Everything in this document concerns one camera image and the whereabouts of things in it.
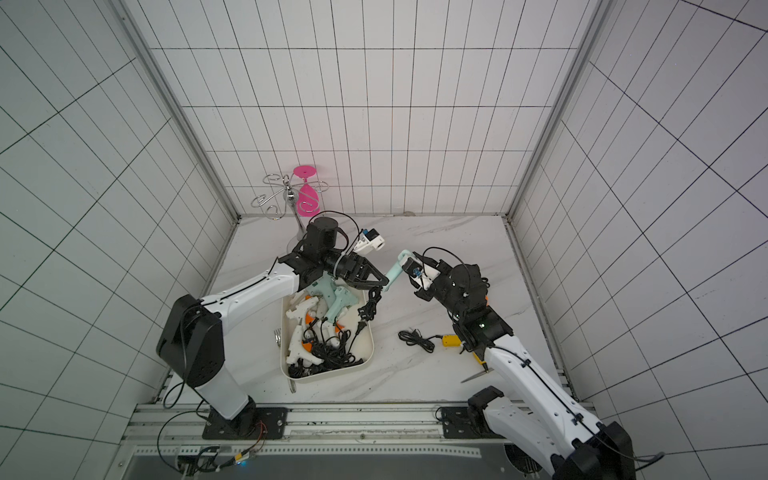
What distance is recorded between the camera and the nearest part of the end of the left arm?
2.15 feet

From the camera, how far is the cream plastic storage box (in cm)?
79

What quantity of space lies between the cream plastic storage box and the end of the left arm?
236 millimetres
